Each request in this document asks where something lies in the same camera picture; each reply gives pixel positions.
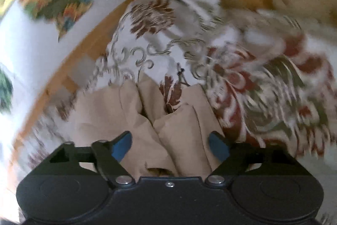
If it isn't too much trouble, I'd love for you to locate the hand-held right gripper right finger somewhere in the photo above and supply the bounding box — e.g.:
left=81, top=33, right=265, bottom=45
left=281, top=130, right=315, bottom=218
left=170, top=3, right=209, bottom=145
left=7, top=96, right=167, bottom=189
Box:
left=205, top=131, right=298, bottom=186

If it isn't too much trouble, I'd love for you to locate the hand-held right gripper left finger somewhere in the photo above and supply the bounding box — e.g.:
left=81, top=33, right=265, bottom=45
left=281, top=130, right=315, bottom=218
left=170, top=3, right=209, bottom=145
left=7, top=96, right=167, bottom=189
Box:
left=49, top=131, right=135, bottom=187

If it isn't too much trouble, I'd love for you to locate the beige garment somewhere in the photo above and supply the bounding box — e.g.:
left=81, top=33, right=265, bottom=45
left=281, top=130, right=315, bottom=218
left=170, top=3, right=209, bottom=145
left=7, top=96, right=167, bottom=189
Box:
left=72, top=80, right=227, bottom=178

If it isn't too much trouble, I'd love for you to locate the floral printed blanket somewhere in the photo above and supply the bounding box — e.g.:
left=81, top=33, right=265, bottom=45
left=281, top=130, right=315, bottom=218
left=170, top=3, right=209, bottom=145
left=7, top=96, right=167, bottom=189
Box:
left=18, top=0, right=337, bottom=225

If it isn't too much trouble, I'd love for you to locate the green garden wall poster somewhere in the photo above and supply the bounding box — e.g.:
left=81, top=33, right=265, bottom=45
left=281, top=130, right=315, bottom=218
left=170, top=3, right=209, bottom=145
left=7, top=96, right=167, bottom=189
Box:
left=0, top=68, right=14, bottom=114

